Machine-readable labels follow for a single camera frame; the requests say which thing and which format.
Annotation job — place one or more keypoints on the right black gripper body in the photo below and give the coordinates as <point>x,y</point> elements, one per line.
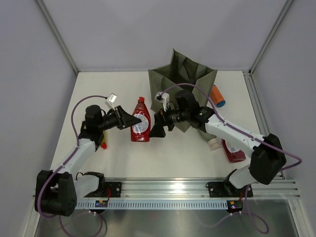
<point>172,117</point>

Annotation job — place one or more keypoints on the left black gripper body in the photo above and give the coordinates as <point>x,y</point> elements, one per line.
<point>115,119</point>

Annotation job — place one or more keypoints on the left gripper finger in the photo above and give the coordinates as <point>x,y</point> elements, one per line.
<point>124,114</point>
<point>129,122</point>

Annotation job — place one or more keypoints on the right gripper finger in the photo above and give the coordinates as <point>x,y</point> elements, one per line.
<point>157,131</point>
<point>159,118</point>

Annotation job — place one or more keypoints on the yellow bottle red cap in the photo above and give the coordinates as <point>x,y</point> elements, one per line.
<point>105,143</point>

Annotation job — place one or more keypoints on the green bottle beige cap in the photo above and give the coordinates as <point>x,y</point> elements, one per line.
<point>210,139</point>

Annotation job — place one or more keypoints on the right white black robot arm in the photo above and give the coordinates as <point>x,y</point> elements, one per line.
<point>265,152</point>

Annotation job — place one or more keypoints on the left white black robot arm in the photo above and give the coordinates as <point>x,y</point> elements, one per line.
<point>57,191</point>

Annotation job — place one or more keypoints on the green canvas bag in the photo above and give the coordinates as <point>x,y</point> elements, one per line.
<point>182,73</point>

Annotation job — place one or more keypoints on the orange bottle blue base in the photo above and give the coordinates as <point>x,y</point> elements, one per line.
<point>217,97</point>

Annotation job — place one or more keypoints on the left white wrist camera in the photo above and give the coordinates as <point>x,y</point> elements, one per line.
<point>110,101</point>

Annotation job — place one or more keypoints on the aluminium mounting rail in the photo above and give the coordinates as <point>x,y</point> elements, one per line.
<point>185,188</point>

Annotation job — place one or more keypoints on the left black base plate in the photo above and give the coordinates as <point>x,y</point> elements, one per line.
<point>112,190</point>

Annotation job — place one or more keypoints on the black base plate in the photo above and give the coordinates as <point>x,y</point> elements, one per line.
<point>223,189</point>
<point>112,190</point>

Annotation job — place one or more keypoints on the white slotted cable duct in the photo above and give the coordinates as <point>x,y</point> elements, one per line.
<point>119,204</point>

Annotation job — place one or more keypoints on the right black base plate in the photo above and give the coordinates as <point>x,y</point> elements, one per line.
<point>223,189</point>

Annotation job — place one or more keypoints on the left aluminium frame post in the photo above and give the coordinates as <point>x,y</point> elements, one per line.
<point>53,28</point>

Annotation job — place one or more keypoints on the aluminium frame post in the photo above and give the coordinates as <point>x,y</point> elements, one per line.
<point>53,28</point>
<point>272,33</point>

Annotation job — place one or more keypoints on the right aluminium frame post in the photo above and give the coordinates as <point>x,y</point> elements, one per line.
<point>272,33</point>

